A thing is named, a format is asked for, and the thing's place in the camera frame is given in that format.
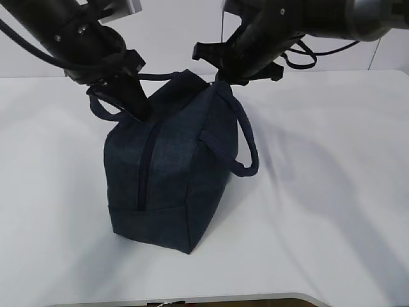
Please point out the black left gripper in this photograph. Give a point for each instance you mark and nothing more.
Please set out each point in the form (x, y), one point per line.
(124, 90)

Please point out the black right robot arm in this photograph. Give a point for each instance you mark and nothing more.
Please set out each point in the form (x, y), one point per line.
(269, 29)

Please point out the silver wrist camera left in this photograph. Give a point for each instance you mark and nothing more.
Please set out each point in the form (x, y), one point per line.
(117, 9)

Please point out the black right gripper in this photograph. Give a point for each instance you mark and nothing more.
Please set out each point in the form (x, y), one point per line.
(243, 58)

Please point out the navy blue lunch bag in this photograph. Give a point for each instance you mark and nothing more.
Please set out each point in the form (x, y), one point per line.
(166, 176)

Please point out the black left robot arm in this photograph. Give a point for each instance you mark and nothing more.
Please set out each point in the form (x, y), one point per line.
(90, 53)

